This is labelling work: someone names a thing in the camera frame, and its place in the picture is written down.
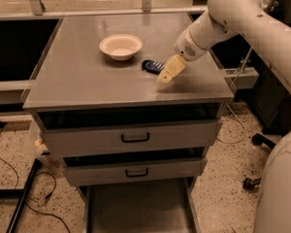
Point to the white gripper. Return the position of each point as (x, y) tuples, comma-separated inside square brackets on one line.
[(186, 48)]

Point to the blue rxbar blueberry wrapper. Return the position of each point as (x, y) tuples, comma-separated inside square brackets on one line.
[(153, 67)]

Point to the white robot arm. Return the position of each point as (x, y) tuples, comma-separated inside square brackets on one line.
[(272, 40)]

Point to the grey drawer cabinet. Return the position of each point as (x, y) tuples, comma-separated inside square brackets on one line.
[(78, 86)]

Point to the upper grey drawer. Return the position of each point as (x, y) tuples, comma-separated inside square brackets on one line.
[(131, 138)]

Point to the grey drawer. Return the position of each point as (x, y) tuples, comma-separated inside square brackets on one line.
[(131, 138), (135, 171)]

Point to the lower grey drawer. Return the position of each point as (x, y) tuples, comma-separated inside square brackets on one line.
[(135, 171)]

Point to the white paper bowl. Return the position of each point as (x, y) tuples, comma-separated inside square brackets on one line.
[(120, 47)]

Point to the black metal floor bar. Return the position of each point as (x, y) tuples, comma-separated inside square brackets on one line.
[(21, 195)]

